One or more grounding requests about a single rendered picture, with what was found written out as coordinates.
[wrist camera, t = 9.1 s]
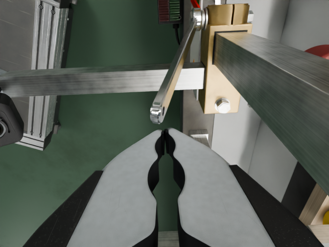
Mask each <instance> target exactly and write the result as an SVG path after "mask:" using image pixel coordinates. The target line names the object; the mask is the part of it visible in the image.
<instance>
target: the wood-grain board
mask: <svg viewBox="0 0 329 247"><path fill-rule="evenodd" d="M328 210H329V196H328V195H327V194H326V193H325V192H324V191H323V189H322V188H321V187H320V186H319V185H318V184H317V183H316V185H315V187H314V189H313V191H312V193H311V195H310V197H309V199H308V201H307V203H306V205H305V207H304V209H303V210H302V212H301V214H300V216H299V220H300V221H301V222H302V223H303V224H304V225H305V226H308V225H322V224H323V217H324V215H325V213H326V212H327V211H328Z"/></svg>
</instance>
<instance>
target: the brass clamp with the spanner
mask: <svg viewBox="0 0 329 247"><path fill-rule="evenodd" d="M206 8H207V10H208V24H207V29H206V30H205V31H204V30H203V29H202V39H201V58H200V62H202V64H203V65H204V67H205V77H204V88H203V89H199V96H198V100H199V102H200V105H201V108H202V110H203V113H204V114H218V113H219V111H217V110H216V108H215V106H214V105H215V102H216V101H217V100H218V99H219V98H227V99H228V100H229V102H230V110H229V111H228V112H227V113H237V112H238V108H239V103H240V97H241V94H240V93H239V92H238V91H237V90H236V89H235V88H234V86H233V85H232V84H231V83H230V82H229V81H228V79H227V78H226V77H225V76H224V75H223V74H222V72H221V71H220V70H219V69H218V68H217V67H216V65H215V64H214V63H213V57H214V46H215V34H216V33H222V32H243V31H246V32H249V33H252V27H253V24H252V23H251V22H252V21H253V17H254V14H253V11H252V10H249V8H250V5H248V3H235V4H215V5H208V7H206Z"/></svg>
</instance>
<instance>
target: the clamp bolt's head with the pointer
mask: <svg viewBox="0 0 329 247"><path fill-rule="evenodd" d="M190 1H191V3H192V5H193V7H194V8H200V6H199V4H198V3H197V1H196V0H190ZM192 19H193V16H192V11H191V12H190V14H189V24H190V23H191V21H192ZM207 24H208V10H207V8H204V10H202V26H201V29H203V30H204V31H205V30H206V29H207Z"/></svg>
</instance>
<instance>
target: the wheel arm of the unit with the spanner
mask: <svg viewBox="0 0 329 247"><path fill-rule="evenodd" d="M170 65H171V63H169V64H147V65H126V66H105V67H83V68H61V69H40V70H18V71H8V72H6V73H4V74H1V75H0V87H1V89H2V91H3V93H4V94H7V95H8V96H9V97H11V98H12V97H34V96H56V95H78V94H101V93H123V92H145V91H158V90H159V88H160V86H161V84H162V82H163V80H164V78H165V75H166V73H167V71H168V69H169V67H170ZM204 77H205V67H204V65H203V64H202V62H190V63H184V65H183V68H182V70H181V73H180V76H179V78H178V81H177V84H176V87H175V89H174V90H190V89H203V88H204Z"/></svg>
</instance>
